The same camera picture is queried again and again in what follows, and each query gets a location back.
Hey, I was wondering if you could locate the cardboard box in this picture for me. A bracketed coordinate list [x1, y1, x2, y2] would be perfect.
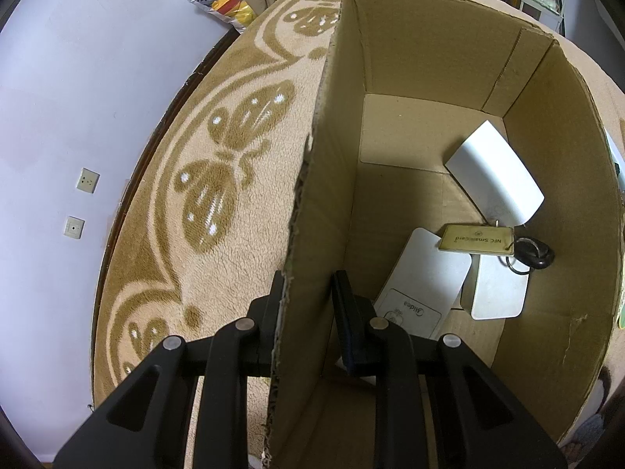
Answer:
[262, 0, 625, 469]

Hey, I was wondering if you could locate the white Midea card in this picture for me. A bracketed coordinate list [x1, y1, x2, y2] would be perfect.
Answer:
[373, 227, 473, 342]

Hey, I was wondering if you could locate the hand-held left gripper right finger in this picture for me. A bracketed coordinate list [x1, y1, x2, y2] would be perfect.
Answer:
[332, 270, 567, 469]

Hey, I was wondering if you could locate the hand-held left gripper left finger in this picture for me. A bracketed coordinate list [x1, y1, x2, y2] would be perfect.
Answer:
[53, 270, 286, 469]

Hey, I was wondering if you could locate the gold card keychain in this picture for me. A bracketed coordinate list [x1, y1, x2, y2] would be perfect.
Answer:
[437, 222, 556, 275]

